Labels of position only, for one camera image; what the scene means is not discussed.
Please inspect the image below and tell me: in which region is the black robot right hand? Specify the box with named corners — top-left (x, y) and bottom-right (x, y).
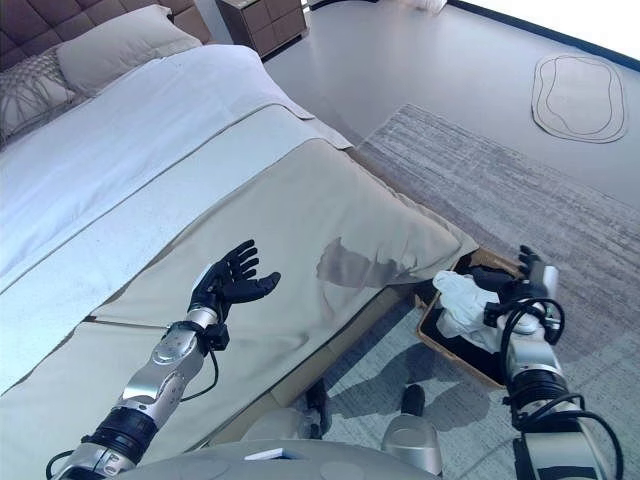
top-left (502, 244), bottom-right (560, 304)

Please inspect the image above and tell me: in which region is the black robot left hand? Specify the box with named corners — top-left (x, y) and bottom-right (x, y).
top-left (187, 239), bottom-right (282, 324)

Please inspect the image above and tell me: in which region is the white garment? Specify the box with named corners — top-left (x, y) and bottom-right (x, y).
top-left (432, 269), bottom-right (504, 352)

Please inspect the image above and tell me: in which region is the black garment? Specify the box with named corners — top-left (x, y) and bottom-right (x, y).
top-left (421, 264), bottom-right (526, 385)

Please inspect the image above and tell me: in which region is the beige bed cover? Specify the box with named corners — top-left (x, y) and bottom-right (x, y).
top-left (0, 137), bottom-right (479, 480)

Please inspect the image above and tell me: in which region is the wicker basket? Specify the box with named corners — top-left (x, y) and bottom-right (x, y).
top-left (414, 247), bottom-right (531, 391)

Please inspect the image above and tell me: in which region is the grey striped rug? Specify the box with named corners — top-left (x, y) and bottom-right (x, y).
top-left (294, 103), bottom-right (640, 480)

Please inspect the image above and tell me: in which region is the silver robot left leg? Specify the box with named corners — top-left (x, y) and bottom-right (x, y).
top-left (242, 382), bottom-right (332, 444)

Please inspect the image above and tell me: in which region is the silver robot leg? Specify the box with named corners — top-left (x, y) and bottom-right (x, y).
top-left (242, 382), bottom-right (332, 444)
top-left (380, 383), bottom-right (444, 476)

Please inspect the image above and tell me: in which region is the white duvet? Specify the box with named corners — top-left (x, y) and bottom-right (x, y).
top-left (0, 43), bottom-right (354, 306)

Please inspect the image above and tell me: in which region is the silver robot torso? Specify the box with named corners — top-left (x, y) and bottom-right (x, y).
top-left (119, 438), bottom-right (444, 480)

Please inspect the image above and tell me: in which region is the silver robot right leg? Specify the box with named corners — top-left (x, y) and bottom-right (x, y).
top-left (380, 383), bottom-right (444, 476)

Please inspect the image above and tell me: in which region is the beige pillow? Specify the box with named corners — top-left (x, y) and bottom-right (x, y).
top-left (55, 4), bottom-right (204, 97)

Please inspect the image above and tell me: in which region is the brown nightstand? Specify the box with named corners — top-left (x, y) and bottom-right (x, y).
top-left (214, 0), bottom-right (308, 58)

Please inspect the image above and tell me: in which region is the patterned decorative cushion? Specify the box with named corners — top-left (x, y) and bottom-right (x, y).
top-left (0, 48), bottom-right (76, 146)

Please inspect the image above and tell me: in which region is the brown tufted headboard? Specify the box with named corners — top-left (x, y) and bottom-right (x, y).
top-left (0, 0), bottom-right (214, 74)

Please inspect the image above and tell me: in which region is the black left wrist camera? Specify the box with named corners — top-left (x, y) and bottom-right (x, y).
top-left (205, 323), bottom-right (231, 353)

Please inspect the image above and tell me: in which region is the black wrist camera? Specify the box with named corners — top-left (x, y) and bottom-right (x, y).
top-left (205, 323), bottom-right (231, 353)
top-left (482, 303), bottom-right (506, 329)

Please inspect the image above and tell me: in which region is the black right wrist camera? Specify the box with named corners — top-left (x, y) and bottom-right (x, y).
top-left (482, 303), bottom-right (506, 329)

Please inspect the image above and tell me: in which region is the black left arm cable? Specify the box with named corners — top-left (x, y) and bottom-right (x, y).
top-left (179, 347), bottom-right (220, 403)

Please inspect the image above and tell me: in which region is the tan upholstered bed frame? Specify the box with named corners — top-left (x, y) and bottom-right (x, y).
top-left (199, 254), bottom-right (461, 449)

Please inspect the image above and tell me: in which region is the thin black floor cable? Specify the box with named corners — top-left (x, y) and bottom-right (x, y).
top-left (529, 53), bottom-right (629, 145)

